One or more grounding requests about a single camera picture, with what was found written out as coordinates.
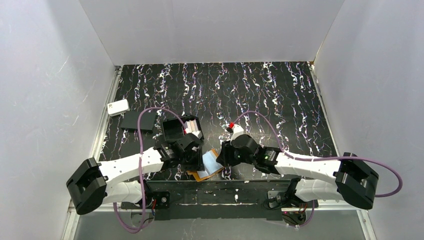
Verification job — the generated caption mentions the orange leather card holder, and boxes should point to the orange leather card holder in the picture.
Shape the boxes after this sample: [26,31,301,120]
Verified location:
[187,149,224,182]

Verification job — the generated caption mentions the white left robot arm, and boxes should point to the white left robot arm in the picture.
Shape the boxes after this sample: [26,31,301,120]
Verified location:
[66,131,204,215]

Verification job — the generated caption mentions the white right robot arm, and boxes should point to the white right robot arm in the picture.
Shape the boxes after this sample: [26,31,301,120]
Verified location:
[216,134,379,210]

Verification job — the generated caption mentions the black card box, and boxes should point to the black card box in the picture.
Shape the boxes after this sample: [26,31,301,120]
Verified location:
[161,114,203,141]

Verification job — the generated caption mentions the black box lid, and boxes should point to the black box lid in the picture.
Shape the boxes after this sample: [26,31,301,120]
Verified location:
[120,111,157,133]

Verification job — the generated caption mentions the small white box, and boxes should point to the small white box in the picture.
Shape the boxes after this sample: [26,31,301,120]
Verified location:
[106,99,130,117]

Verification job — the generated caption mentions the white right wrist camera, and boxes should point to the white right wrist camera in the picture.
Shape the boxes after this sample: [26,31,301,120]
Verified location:
[226,122,245,141]

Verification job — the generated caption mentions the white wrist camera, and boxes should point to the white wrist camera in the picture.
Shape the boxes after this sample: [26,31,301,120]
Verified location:
[184,129,204,141]
[226,122,245,141]

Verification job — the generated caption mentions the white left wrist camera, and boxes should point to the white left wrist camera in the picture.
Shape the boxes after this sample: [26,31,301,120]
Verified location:
[184,129,204,141]

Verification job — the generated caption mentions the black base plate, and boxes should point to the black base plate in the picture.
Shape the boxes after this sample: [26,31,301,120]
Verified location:
[120,180,319,222]

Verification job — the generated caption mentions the aluminium frame rail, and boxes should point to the aluminium frame rail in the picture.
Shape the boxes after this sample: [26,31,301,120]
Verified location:
[61,66,123,240]

